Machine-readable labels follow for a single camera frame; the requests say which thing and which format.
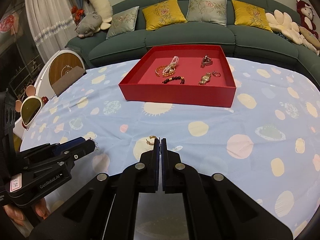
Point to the right yellow embroidered cushion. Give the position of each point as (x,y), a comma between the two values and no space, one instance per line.
(250,15)

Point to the white flower-shaped cushion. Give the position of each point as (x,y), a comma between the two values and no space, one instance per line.
(282,23)

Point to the grey embroidered cushion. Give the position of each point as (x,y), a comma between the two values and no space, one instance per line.
(211,11)
(123,22)

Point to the left grey embroidered cushion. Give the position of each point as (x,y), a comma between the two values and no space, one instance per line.
(123,22)

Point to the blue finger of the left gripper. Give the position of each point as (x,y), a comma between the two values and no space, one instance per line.
(70,144)

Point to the grey pig plush toy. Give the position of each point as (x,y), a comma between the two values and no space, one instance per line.
(89,25)

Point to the red cardboard tray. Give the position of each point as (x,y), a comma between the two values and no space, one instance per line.
(142,83)

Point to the dark green sofa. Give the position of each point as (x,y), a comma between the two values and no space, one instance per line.
(239,41)

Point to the brown round cushion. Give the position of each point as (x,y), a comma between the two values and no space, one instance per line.
(312,39)

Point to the white sheer curtain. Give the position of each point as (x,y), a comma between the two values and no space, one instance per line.
(51,24)

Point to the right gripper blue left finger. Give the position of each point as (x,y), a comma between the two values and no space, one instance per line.
(150,173)

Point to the yellow embroidered cushion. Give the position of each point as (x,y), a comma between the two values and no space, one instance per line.
(162,14)
(250,15)

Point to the white bear-ear mirror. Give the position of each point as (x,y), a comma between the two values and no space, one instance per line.
(30,107)

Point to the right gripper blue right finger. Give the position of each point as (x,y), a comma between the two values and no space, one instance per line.
(171,177)

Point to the red monkey plush toy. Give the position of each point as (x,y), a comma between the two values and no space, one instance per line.
(306,16)

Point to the gold wristwatch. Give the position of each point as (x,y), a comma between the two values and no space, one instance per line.
(205,78)

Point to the blue planet-print tablecloth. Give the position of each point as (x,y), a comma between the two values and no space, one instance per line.
(266,143)

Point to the person's left hand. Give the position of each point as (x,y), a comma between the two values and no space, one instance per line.
(18,217)

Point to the gold hoop earring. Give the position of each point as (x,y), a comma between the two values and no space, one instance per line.
(151,140)

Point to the red curtain tie ornament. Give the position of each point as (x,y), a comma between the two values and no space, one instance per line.
(77,14)

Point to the white cow plush toy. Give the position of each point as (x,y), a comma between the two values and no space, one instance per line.
(104,9)

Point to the middle grey embroidered cushion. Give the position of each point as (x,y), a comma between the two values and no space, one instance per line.
(211,11)

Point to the left yellow embroidered cushion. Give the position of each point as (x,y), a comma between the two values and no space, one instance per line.
(162,14)

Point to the silver blue-dial wristwatch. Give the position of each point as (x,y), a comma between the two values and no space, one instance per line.
(206,61)

